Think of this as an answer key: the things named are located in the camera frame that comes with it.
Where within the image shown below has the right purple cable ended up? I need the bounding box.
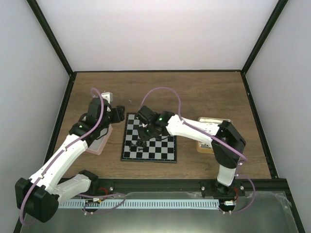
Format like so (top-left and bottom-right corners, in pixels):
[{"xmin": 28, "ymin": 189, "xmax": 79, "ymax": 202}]
[{"xmin": 139, "ymin": 86, "xmax": 256, "ymax": 214}]

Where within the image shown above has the pink plastic tray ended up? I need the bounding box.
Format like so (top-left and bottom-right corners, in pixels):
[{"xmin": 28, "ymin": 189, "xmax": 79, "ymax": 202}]
[{"xmin": 86, "ymin": 125, "xmax": 113, "ymax": 155}]

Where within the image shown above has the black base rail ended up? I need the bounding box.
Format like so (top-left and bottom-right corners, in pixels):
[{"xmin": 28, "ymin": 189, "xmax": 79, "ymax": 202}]
[{"xmin": 88, "ymin": 178, "xmax": 289, "ymax": 198}]

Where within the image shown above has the pile of white chess pieces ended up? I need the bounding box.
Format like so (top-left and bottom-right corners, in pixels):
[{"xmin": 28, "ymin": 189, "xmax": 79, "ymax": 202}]
[{"xmin": 198, "ymin": 142, "xmax": 212, "ymax": 149}]

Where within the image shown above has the pile of black chess pieces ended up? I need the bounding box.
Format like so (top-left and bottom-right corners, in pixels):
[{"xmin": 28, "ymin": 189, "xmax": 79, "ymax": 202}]
[{"xmin": 129, "ymin": 140, "xmax": 147, "ymax": 152}]

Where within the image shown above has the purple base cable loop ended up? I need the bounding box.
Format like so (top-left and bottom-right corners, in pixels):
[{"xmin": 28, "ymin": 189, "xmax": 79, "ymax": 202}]
[{"xmin": 77, "ymin": 191, "xmax": 126, "ymax": 216}]

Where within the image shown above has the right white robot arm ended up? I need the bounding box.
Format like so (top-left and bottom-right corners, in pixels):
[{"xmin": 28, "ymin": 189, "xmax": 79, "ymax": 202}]
[{"xmin": 135, "ymin": 106, "xmax": 246, "ymax": 196}]

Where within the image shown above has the light blue cable duct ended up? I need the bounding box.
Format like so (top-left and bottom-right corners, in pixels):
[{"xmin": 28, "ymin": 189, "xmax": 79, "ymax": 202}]
[{"xmin": 59, "ymin": 199, "xmax": 219, "ymax": 210}]

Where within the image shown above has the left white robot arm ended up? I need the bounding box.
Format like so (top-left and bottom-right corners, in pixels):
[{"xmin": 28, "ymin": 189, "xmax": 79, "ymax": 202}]
[{"xmin": 15, "ymin": 97, "xmax": 125, "ymax": 224}]

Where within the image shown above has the black aluminium frame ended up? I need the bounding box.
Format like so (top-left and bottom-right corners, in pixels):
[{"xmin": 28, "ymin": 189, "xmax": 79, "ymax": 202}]
[{"xmin": 12, "ymin": 0, "xmax": 307, "ymax": 233}]

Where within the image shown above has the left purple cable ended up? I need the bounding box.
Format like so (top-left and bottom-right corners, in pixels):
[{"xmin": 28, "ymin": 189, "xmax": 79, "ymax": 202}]
[{"xmin": 19, "ymin": 87, "xmax": 105, "ymax": 226}]

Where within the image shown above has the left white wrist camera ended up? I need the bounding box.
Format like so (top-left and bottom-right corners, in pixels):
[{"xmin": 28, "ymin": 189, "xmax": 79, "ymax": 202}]
[{"xmin": 101, "ymin": 92, "xmax": 113, "ymax": 104}]

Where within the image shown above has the black and white chessboard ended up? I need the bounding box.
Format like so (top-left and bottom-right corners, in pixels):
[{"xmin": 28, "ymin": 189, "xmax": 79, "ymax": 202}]
[{"xmin": 121, "ymin": 113, "xmax": 177, "ymax": 163}]

